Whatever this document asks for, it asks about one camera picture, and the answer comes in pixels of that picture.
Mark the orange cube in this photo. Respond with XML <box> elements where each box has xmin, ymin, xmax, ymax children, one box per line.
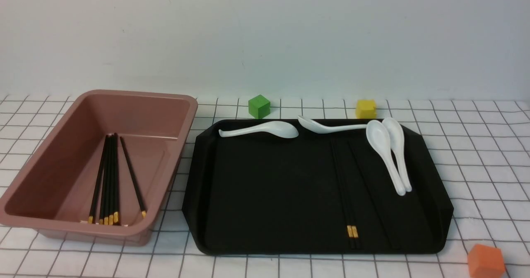
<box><xmin>467</xmin><ymin>244</ymin><xmax>506</xmax><ymax>278</ymax></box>

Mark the black chopstick apart in bin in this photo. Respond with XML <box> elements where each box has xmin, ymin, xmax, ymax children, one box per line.
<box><xmin>118</xmin><ymin>135</ymin><xmax>147</xmax><ymax>219</ymax></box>

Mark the white spoon far right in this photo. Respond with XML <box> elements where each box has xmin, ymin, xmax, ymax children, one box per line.
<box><xmin>382</xmin><ymin>117</ymin><xmax>412</xmax><ymax>192</ymax></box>

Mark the white spoon left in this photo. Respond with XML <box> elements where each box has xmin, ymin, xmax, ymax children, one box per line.
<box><xmin>218</xmin><ymin>121</ymin><xmax>299</xmax><ymax>139</ymax></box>

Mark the black chopstick gold band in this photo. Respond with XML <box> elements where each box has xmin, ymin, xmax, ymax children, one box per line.
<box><xmin>330</xmin><ymin>138</ymin><xmax>357</xmax><ymax>249</ymax></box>
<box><xmin>335</xmin><ymin>139</ymin><xmax>361</xmax><ymax>250</ymax></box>

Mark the green cube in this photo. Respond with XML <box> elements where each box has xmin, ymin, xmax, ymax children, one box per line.
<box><xmin>248</xmin><ymin>94</ymin><xmax>271</xmax><ymax>119</ymax></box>

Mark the black plastic tray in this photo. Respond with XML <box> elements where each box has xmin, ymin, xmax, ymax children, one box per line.
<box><xmin>182</xmin><ymin>119</ymin><xmax>454</xmax><ymax>255</ymax></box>

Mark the pink plastic bin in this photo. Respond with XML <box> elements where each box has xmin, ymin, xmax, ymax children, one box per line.
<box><xmin>1</xmin><ymin>90</ymin><xmax>198</xmax><ymax>246</ymax></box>

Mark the yellow cube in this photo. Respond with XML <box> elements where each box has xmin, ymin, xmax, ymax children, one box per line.
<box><xmin>355</xmin><ymin>99</ymin><xmax>377</xmax><ymax>119</ymax></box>

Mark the white spoon upside down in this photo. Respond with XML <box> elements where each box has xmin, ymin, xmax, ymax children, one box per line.
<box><xmin>297</xmin><ymin>115</ymin><xmax>367</xmax><ymax>134</ymax></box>

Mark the black chopstick bundle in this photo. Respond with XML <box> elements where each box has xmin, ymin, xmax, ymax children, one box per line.
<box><xmin>104</xmin><ymin>135</ymin><xmax>113</xmax><ymax>225</ymax></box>
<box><xmin>99</xmin><ymin>135</ymin><xmax>111</xmax><ymax>225</ymax></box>
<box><xmin>108</xmin><ymin>134</ymin><xmax>115</xmax><ymax>225</ymax></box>
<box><xmin>112</xmin><ymin>132</ymin><xmax>120</xmax><ymax>225</ymax></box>

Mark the white spoon front right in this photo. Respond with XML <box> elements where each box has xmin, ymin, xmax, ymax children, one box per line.
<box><xmin>366</xmin><ymin>120</ymin><xmax>406</xmax><ymax>196</ymax></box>

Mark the black chopstick leftmost in bin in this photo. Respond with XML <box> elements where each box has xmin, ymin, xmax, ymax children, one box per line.
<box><xmin>88</xmin><ymin>135</ymin><xmax>108</xmax><ymax>224</ymax></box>

